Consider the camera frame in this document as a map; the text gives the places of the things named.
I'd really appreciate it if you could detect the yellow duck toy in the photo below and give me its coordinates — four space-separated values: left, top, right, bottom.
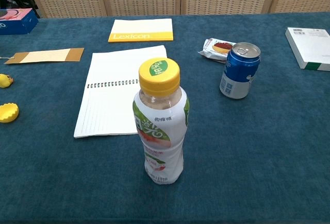
0 74 14 89

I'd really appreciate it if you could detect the yellow plastic eggshell half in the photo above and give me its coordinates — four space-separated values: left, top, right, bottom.
0 102 20 124

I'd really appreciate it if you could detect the white drink bottle yellow cap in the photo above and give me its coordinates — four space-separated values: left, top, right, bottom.
132 57 190 185

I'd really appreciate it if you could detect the white spiral notebook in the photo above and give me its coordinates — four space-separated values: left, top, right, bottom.
73 45 168 139

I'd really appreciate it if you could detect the white snack cake packet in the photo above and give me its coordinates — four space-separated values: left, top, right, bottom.
197 38 236 64

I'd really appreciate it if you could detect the yellow Lexicon notepad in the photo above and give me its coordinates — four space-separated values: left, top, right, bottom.
107 19 174 43

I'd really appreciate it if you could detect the blue soda can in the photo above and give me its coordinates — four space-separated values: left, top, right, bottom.
219 42 261 99

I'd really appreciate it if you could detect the teal table cloth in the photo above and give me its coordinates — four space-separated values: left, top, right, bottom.
0 12 330 224

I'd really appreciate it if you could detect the brown and cream bookmark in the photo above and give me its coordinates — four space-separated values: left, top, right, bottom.
4 47 85 65

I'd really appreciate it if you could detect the white and green box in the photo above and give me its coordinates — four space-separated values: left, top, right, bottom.
285 27 330 72

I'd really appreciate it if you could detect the blue box pink top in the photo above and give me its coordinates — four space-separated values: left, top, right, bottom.
0 8 39 36

